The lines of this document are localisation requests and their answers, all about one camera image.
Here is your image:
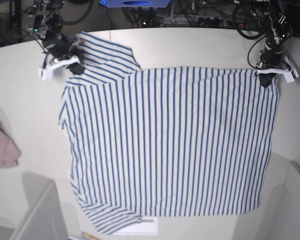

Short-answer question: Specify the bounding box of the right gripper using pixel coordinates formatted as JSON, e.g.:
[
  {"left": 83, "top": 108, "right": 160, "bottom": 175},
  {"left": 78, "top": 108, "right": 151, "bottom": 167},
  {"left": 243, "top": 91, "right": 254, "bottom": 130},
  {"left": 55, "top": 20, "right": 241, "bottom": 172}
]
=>
[{"left": 42, "top": 31, "right": 85, "bottom": 75}]

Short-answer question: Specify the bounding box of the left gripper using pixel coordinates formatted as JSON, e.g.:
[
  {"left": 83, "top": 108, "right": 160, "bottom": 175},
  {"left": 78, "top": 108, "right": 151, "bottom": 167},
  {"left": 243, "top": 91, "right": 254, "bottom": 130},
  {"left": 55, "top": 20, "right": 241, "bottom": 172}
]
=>
[{"left": 258, "top": 42, "right": 285, "bottom": 88}]

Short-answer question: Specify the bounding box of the blue white striped T-shirt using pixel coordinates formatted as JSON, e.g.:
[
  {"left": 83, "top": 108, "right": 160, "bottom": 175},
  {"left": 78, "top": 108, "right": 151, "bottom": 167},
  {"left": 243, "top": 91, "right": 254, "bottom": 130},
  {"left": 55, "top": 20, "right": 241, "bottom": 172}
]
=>
[{"left": 58, "top": 32, "right": 279, "bottom": 235}]

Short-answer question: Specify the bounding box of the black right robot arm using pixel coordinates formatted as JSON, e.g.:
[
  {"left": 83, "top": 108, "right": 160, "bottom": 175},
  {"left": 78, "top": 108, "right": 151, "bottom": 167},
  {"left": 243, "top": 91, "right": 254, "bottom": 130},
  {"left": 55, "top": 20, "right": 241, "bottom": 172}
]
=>
[{"left": 27, "top": 0, "right": 85, "bottom": 81}]

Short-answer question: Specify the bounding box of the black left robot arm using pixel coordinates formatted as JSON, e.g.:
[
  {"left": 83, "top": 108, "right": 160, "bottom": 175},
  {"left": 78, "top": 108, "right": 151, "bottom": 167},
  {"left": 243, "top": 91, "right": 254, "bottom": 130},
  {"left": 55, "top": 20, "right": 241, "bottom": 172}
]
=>
[{"left": 232, "top": 0, "right": 294, "bottom": 88}]

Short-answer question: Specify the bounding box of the black power strip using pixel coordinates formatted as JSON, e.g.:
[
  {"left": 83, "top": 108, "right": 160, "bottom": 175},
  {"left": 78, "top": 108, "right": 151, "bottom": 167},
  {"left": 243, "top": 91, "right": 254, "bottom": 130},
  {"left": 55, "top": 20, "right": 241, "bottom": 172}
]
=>
[{"left": 189, "top": 15, "right": 234, "bottom": 29}]

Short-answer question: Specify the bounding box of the blue box device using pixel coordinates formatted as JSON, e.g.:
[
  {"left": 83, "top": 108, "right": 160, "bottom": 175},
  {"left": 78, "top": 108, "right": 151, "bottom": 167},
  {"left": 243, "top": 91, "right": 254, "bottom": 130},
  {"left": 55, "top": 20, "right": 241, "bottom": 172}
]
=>
[{"left": 100, "top": 0, "right": 171, "bottom": 8}]

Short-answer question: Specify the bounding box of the pink folded cloth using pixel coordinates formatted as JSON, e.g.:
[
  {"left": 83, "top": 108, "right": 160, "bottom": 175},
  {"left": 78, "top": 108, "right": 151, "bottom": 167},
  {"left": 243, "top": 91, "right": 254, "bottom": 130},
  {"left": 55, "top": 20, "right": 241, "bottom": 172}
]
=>
[{"left": 0, "top": 120, "right": 21, "bottom": 169}]

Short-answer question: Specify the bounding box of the right grey partition panel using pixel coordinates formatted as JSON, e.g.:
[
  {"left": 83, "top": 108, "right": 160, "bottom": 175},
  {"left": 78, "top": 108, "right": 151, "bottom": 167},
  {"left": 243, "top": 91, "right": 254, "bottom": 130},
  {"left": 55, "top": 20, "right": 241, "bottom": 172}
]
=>
[{"left": 232, "top": 159, "right": 300, "bottom": 240}]

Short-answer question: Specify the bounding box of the grey partition panel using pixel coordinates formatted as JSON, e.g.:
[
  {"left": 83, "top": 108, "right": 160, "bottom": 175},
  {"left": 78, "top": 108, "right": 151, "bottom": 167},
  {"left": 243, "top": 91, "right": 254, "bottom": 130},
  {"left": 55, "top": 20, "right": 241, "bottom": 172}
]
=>
[
  {"left": 0, "top": 172, "right": 69, "bottom": 240},
  {"left": 232, "top": 159, "right": 300, "bottom": 240}
]

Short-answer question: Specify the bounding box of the left grey partition panel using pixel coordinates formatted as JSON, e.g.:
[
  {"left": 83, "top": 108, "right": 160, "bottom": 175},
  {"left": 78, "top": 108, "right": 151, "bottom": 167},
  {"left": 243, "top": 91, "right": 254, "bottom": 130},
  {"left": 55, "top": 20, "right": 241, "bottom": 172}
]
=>
[{"left": 0, "top": 172, "right": 69, "bottom": 240}]

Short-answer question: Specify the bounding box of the wooden stick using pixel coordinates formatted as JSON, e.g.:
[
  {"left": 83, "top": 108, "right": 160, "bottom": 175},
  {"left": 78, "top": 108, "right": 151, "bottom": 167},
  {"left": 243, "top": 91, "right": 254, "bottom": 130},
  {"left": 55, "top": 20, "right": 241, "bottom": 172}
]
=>
[{"left": 80, "top": 231, "right": 100, "bottom": 240}]

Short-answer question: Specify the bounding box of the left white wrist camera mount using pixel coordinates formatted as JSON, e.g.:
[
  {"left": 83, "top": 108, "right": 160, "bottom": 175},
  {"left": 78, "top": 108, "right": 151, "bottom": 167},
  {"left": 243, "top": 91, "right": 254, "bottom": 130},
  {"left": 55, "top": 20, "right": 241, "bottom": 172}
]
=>
[{"left": 256, "top": 55, "right": 299, "bottom": 83}]

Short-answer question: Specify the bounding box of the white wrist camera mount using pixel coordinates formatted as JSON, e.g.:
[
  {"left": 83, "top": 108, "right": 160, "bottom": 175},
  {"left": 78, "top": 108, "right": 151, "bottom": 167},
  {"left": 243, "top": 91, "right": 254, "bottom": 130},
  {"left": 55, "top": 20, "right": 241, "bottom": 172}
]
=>
[
  {"left": 38, "top": 55, "right": 85, "bottom": 81},
  {"left": 256, "top": 55, "right": 299, "bottom": 83}
]

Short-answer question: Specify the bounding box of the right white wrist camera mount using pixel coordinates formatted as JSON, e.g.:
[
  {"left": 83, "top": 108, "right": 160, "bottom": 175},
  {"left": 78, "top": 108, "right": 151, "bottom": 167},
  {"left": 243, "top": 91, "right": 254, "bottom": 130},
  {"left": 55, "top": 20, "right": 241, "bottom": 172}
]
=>
[{"left": 38, "top": 55, "right": 85, "bottom": 81}]

